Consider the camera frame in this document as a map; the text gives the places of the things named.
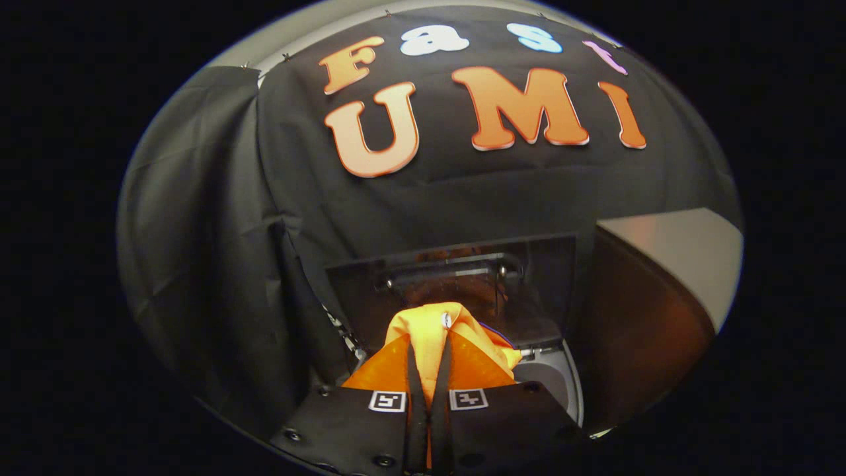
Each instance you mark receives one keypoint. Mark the yellow shirt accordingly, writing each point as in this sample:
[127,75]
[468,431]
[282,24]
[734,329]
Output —
[429,330]

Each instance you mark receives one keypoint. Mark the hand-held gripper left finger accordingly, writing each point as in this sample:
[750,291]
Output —
[416,423]

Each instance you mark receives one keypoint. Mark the dark grey washing machine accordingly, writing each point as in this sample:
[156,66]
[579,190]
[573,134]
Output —
[558,383]

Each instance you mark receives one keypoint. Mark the black backdrop cloth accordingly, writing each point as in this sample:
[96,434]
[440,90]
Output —
[264,198]

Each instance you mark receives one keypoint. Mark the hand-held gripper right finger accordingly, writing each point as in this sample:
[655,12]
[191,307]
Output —
[441,410]

